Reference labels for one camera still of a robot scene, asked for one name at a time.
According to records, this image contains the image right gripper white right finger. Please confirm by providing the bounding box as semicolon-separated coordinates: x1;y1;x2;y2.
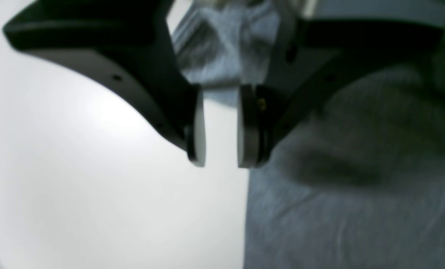
237;19;445;168

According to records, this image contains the image right gripper black left finger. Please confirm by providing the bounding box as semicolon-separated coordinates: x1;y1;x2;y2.
3;0;206;167

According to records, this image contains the grey T-shirt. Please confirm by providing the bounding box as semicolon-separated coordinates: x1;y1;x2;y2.
173;0;445;269

